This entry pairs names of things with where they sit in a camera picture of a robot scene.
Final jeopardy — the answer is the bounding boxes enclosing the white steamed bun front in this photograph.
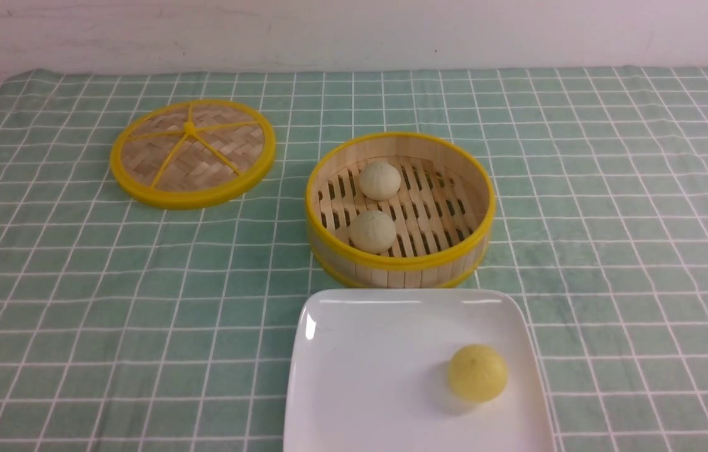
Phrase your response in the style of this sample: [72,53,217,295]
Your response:
[348,210,397,254]

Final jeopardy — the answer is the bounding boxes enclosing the white steamed bun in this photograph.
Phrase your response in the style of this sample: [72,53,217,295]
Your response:
[359,161,402,201]
[348,210,397,254]

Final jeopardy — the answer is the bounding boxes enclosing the white square plate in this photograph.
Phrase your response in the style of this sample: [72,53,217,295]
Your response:
[283,288,557,451]

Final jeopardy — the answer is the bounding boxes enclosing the yellow steamed bun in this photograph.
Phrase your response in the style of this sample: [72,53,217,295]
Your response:
[447,344,509,403]

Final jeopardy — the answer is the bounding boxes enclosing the yellow bamboo steamer basket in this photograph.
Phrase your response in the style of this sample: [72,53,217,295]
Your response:
[305,132,496,289]

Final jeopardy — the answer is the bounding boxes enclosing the yellow bamboo steamer lid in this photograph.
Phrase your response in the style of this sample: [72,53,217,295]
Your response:
[109,99,276,210]

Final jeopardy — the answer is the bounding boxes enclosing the green checkered tablecloth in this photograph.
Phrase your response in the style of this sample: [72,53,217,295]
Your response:
[0,67,708,451]

